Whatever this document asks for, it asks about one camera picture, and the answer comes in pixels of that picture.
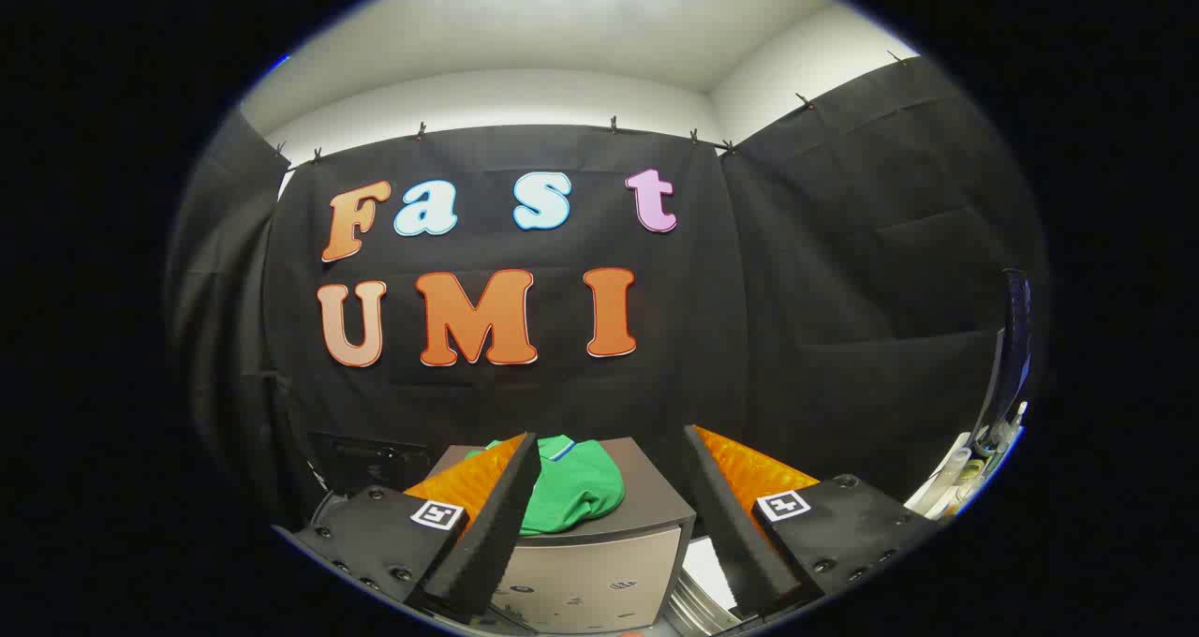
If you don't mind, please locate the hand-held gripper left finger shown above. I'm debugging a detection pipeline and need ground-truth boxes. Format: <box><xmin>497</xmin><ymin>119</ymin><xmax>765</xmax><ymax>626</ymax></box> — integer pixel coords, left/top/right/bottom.
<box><xmin>272</xmin><ymin>433</ymin><xmax>543</xmax><ymax>620</ymax></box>

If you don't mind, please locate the black backdrop cloth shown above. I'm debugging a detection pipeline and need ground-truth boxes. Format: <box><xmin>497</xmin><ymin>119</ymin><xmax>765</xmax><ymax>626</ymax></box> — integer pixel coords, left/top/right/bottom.
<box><xmin>164</xmin><ymin>56</ymin><xmax>1048</xmax><ymax>535</ymax></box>

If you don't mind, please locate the dark washing machine lid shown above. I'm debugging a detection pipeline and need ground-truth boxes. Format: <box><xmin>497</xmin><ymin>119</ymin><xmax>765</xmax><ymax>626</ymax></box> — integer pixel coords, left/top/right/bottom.
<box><xmin>307</xmin><ymin>430</ymin><xmax>434</xmax><ymax>499</ymax></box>

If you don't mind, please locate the grey cabinet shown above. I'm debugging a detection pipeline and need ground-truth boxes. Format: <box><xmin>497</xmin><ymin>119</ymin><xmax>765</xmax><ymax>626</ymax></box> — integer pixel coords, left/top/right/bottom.
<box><xmin>426</xmin><ymin>437</ymin><xmax>697</xmax><ymax>634</ymax></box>

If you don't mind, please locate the green polo shirt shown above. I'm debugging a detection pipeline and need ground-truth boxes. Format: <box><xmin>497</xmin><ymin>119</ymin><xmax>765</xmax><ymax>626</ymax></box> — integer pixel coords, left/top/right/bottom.
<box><xmin>466</xmin><ymin>434</ymin><xmax>627</xmax><ymax>537</ymax></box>

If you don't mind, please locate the white tube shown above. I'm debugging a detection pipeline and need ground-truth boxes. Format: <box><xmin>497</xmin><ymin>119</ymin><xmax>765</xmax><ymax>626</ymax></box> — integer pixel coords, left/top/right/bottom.
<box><xmin>907</xmin><ymin>443</ymin><xmax>973</xmax><ymax>516</ymax></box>

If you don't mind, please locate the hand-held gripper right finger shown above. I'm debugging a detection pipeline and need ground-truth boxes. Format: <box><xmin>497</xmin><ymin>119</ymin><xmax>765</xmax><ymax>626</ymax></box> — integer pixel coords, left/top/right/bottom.
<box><xmin>683</xmin><ymin>423</ymin><xmax>943</xmax><ymax>620</ymax></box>

